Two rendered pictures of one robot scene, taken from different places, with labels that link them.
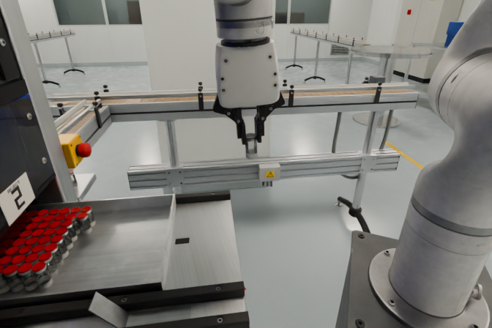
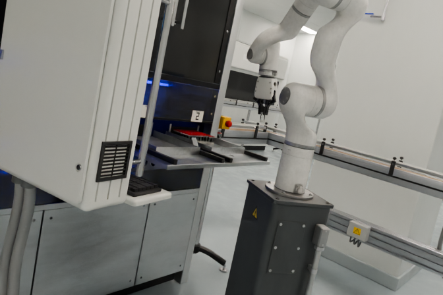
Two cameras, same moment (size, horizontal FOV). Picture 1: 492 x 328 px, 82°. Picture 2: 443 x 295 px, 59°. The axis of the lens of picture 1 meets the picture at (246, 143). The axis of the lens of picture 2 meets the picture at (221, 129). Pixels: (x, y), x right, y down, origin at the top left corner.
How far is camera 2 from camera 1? 153 cm
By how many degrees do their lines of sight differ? 49
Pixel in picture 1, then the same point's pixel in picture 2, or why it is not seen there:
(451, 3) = not seen: outside the picture
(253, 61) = (264, 82)
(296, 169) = (388, 243)
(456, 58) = not seen: hidden behind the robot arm
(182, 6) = (360, 91)
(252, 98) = (262, 95)
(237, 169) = (334, 216)
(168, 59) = (337, 127)
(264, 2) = (268, 65)
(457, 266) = (283, 159)
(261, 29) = (265, 72)
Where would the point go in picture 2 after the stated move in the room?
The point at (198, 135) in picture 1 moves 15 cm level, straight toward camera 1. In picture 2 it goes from (339, 199) to (331, 201)
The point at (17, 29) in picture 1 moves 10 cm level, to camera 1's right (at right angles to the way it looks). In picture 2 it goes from (226, 70) to (238, 72)
